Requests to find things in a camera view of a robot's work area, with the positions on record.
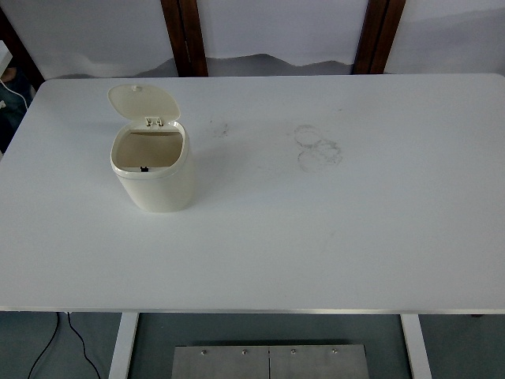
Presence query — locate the grey metal plate with screws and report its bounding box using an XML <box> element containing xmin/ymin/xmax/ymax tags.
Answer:
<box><xmin>172</xmin><ymin>344</ymin><xmax>371</xmax><ymax>379</ymax></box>

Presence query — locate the thin black cable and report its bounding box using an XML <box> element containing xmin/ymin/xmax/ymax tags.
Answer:
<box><xmin>29</xmin><ymin>311</ymin><xmax>62</xmax><ymax>379</ymax></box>
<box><xmin>67</xmin><ymin>311</ymin><xmax>103</xmax><ymax>379</ymax></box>

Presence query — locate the thin white cable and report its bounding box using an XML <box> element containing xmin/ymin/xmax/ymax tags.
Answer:
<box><xmin>0</xmin><ymin>80</ymin><xmax>32</xmax><ymax>111</ymax></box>

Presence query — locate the cream plastic trash bin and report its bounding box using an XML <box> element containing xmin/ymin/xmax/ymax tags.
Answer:
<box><xmin>107</xmin><ymin>84</ymin><xmax>197</xmax><ymax>214</ymax></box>

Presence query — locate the white mountain print screen panel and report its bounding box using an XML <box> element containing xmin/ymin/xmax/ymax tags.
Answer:
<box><xmin>387</xmin><ymin>0</ymin><xmax>505</xmax><ymax>76</ymax></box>
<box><xmin>196</xmin><ymin>0</ymin><xmax>371</xmax><ymax>77</ymax></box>
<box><xmin>0</xmin><ymin>0</ymin><xmax>179</xmax><ymax>81</ymax></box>

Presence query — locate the white box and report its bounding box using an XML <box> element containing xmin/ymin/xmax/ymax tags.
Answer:
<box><xmin>0</xmin><ymin>39</ymin><xmax>13</xmax><ymax>78</ymax></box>

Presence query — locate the white table leg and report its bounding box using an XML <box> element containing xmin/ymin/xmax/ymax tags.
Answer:
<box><xmin>107</xmin><ymin>313</ymin><xmax>140</xmax><ymax>379</ymax></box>
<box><xmin>399</xmin><ymin>313</ymin><xmax>434</xmax><ymax>379</ymax></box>

